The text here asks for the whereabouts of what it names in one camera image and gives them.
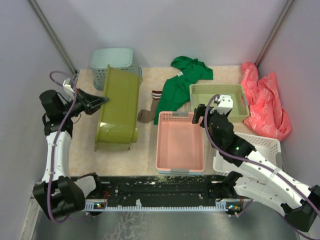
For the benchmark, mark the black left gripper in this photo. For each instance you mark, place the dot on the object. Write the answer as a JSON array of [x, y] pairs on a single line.
[[90, 103]]

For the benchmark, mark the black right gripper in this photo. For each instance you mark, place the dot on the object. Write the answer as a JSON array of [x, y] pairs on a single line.
[[199, 112]]

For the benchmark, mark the olive green laundry basket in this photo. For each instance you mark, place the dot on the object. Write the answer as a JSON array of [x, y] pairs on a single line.
[[117, 123]]

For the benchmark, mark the pink plastic basket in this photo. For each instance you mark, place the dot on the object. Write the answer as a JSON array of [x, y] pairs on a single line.
[[180, 144]]

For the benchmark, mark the light blue laundry basket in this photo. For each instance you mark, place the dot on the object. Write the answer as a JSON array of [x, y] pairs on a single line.
[[122, 58]]

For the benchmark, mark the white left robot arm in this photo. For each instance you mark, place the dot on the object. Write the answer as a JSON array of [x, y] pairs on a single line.
[[58, 195]]

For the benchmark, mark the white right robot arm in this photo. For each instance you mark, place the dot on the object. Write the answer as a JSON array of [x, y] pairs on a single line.
[[256, 177]]

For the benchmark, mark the light green plastic basket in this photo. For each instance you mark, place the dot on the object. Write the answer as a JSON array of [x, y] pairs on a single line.
[[202, 93]]

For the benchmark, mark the green shirt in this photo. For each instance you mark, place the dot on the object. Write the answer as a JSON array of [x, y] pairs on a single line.
[[176, 90]]

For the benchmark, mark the brown striped sock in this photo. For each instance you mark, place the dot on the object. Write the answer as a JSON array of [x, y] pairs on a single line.
[[146, 116]]

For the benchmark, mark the pink plastic bag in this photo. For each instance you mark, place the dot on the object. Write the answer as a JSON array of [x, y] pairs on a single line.
[[267, 117]]

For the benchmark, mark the white plastic basket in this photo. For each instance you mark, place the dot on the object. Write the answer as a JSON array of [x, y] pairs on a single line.
[[270, 149]]

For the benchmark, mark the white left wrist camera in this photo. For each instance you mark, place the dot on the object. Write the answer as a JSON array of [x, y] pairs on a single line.
[[68, 87]]

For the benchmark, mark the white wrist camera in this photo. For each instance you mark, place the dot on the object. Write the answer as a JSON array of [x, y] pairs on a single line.
[[224, 104], [68, 87]]

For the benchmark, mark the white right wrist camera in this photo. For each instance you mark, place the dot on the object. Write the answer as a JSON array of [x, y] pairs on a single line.
[[224, 104]]

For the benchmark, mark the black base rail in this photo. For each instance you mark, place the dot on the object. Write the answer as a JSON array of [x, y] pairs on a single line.
[[167, 191]]

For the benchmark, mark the white slotted cable duct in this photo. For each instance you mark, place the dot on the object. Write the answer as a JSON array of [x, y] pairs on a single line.
[[100, 206]]

